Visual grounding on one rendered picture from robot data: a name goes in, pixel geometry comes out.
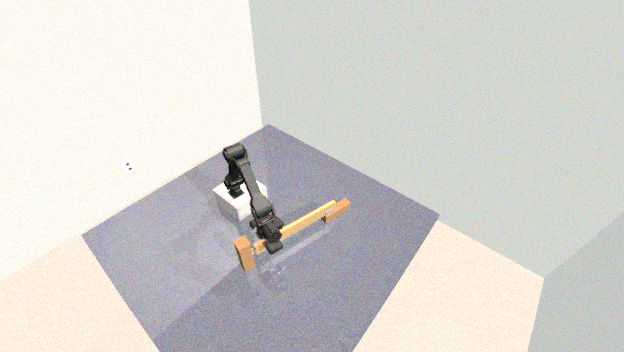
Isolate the long light wooden rail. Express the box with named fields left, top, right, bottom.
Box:
left=253, top=200, right=336, bottom=254

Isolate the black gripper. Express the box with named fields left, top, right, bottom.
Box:
left=249, top=219, right=283, bottom=254

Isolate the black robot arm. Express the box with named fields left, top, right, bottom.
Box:
left=222, top=142, right=284, bottom=244

